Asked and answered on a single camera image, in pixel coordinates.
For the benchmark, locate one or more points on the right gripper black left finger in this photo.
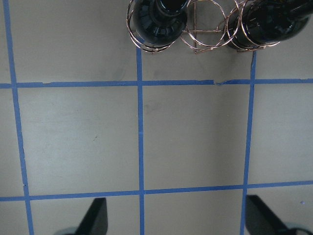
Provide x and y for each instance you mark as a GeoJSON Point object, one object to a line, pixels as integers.
{"type": "Point", "coordinates": [95, 221]}

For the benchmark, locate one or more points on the dark wine bottle left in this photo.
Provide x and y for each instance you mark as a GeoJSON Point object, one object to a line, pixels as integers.
{"type": "Point", "coordinates": [160, 22]}

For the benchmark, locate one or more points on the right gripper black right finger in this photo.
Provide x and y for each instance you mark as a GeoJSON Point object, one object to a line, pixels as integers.
{"type": "Point", "coordinates": [261, 220]}

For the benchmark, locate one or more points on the dark wine bottle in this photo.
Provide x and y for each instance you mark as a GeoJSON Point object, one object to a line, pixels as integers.
{"type": "Point", "coordinates": [266, 22]}
{"type": "Point", "coordinates": [160, 22]}

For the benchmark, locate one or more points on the dark wine bottle right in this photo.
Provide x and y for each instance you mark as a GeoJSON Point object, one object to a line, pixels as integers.
{"type": "Point", "coordinates": [266, 22]}

